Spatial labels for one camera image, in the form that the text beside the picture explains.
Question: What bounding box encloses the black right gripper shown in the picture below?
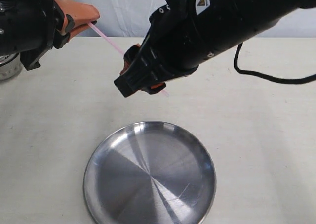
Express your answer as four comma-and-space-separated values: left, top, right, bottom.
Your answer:
114, 8, 200, 98

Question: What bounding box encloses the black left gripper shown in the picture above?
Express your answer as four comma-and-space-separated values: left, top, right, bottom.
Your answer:
20, 0, 101, 71

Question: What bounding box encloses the pink plastic straw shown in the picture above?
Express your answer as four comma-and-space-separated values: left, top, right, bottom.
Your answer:
88, 22, 170, 97

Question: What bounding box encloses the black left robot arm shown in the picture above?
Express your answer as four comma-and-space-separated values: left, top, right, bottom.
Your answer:
0, 0, 100, 71

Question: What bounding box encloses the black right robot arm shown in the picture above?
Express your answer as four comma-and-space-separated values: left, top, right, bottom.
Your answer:
114, 0, 316, 97

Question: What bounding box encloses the white backdrop curtain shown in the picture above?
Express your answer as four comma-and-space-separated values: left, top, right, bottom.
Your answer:
76, 0, 316, 38

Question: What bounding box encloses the white patterned ceramic bowl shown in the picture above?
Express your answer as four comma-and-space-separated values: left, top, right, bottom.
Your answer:
0, 53, 22, 81

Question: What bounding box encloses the round stainless steel plate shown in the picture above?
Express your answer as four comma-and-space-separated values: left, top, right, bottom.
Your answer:
82, 121, 216, 224

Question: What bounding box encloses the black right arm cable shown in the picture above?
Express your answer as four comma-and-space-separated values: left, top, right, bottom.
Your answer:
233, 42, 316, 85

